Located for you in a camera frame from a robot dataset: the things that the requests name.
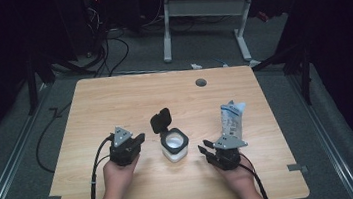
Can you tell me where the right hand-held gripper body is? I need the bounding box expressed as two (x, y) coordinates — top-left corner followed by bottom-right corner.
(207, 133), (252, 173)

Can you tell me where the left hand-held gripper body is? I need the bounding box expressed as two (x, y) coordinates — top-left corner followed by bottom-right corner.
(105, 123), (141, 168)

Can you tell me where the white and blue bag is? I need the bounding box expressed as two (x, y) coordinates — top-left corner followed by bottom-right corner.
(218, 98), (250, 142)

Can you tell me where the clear jar with black lid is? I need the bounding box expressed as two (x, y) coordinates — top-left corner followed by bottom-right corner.
(148, 104), (193, 165)

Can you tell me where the person's right hand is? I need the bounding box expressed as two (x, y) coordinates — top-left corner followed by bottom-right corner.
(213, 155), (260, 199)

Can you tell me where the person's left hand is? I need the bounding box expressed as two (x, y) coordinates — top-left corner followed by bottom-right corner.
(101, 154), (144, 197)

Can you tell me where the white scrap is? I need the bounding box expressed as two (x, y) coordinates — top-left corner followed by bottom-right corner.
(189, 61), (203, 72)

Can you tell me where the black metal stand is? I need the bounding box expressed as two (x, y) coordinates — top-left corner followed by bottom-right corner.
(21, 52), (61, 116)
(248, 40), (317, 112)

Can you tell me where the desk with white legs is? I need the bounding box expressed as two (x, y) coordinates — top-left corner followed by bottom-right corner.
(86, 0), (304, 81)

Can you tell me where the small red object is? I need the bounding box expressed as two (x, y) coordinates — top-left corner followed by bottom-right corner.
(256, 10), (270, 24)

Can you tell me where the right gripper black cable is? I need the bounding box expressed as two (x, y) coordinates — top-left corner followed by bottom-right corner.
(235, 149), (270, 199)

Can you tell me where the round grey cable grommet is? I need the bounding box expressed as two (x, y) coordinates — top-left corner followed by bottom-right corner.
(194, 77), (208, 88)

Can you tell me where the black floor cable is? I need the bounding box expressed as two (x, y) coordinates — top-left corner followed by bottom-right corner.
(29, 100), (81, 176)

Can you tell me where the bundle of black cables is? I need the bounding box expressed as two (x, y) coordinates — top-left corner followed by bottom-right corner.
(79, 1), (133, 79)

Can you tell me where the metal floor rail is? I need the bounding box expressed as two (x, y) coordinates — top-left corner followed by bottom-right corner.
(286, 66), (353, 199)
(0, 82), (64, 199)

